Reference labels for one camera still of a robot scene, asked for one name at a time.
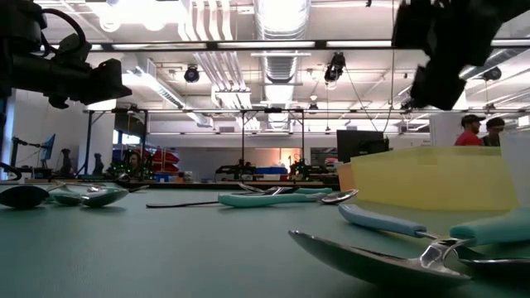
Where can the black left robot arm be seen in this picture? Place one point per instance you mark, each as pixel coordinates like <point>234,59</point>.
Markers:
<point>25,70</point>

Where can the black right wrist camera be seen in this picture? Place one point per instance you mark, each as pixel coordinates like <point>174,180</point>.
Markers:
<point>414,25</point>

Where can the black ceiling camera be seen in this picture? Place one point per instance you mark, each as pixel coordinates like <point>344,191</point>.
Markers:
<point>492,73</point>
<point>334,68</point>
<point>191,74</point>

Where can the red storage shelves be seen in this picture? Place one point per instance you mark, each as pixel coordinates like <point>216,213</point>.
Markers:
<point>165,159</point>

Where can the yellow plastic bin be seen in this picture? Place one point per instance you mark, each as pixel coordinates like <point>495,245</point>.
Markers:
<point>430,178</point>

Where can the black aluminium table frame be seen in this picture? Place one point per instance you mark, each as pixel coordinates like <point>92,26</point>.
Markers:
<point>198,184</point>

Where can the seated person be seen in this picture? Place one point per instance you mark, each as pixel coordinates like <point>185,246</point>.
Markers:
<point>134,161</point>

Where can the blue background monitor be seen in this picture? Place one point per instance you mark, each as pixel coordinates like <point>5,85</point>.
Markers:
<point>48,147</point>

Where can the green lit background robot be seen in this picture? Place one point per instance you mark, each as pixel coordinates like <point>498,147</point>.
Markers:
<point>120,169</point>

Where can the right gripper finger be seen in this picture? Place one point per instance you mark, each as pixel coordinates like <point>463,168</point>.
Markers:
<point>439,89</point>

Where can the black background monitor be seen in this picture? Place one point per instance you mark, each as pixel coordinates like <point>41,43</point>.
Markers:
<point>360,145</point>

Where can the black background workstation frame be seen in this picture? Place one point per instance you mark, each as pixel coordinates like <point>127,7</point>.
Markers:
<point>242,140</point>

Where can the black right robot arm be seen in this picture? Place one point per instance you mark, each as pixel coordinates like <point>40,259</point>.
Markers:
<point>513,8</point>

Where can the green table mat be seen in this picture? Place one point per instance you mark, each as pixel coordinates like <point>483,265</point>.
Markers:
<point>165,248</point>

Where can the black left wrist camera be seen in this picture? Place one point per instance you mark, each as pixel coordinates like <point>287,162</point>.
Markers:
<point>74,47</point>

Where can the orange plastic bin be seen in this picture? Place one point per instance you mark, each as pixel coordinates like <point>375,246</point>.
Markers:
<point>347,178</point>

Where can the silver ventilation duct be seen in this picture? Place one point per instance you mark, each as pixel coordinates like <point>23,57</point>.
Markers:
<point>281,66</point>

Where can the blue storage box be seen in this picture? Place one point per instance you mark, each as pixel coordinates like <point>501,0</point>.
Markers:
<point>271,170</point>

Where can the black metal spoon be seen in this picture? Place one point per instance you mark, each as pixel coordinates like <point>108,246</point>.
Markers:
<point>182,204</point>
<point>103,198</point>
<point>66,199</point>

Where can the black background robot arm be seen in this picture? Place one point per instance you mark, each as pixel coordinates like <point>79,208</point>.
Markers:
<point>66,163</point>
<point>232,169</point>
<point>302,167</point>

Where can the clear plastic bin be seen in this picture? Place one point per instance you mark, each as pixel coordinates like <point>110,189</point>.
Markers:
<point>517,165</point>

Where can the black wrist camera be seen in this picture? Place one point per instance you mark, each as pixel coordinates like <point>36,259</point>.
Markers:
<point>74,47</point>
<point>414,25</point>

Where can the black overhead light bar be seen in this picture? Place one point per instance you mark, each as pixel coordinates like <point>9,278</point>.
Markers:
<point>213,45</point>

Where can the white ceiling pipes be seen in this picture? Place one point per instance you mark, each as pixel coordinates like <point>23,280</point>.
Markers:
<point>215,25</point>

